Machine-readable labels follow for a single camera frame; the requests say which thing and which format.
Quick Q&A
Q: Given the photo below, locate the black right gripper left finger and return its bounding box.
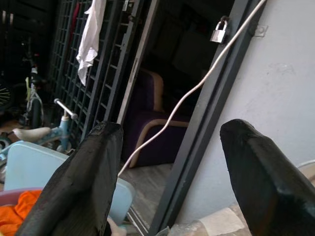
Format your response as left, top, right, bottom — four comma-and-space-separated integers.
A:
15, 120, 124, 236

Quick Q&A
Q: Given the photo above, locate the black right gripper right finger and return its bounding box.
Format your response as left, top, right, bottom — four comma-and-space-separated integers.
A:
219, 118, 315, 236

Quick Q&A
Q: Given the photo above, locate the light blue plastic lid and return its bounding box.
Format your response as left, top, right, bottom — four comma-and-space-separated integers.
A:
3, 141, 136, 226

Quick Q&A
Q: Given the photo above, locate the light blue kids balance bike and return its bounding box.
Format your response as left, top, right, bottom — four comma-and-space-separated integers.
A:
0, 98, 79, 158

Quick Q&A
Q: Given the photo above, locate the pink laundry basket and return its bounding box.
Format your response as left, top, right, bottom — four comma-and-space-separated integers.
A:
0, 188, 45, 208

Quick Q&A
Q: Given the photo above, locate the orange garment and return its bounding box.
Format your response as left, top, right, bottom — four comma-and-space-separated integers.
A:
0, 189, 43, 236

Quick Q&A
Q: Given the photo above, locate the purple armchair with beige trim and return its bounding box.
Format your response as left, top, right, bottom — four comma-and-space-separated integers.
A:
122, 67, 197, 169

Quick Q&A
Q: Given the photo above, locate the dark bicycle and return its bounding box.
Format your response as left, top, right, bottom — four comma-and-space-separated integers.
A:
0, 36, 49, 128

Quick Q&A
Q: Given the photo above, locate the black metal grille gate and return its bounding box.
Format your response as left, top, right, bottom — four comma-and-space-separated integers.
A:
48, 0, 152, 148

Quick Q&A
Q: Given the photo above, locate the white hanging cloth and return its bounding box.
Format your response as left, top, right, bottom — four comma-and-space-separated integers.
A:
75, 0, 107, 87

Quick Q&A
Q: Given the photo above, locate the silver padlock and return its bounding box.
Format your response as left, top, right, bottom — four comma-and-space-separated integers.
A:
209, 20, 228, 44

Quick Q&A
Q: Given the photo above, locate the black metal door frame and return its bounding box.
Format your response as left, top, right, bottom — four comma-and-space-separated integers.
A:
149, 0, 266, 236

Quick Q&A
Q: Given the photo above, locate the white cable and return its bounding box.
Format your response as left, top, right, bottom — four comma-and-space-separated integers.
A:
117, 0, 268, 177

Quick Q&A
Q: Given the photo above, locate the white wall bracket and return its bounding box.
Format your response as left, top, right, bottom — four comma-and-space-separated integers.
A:
253, 25, 268, 37

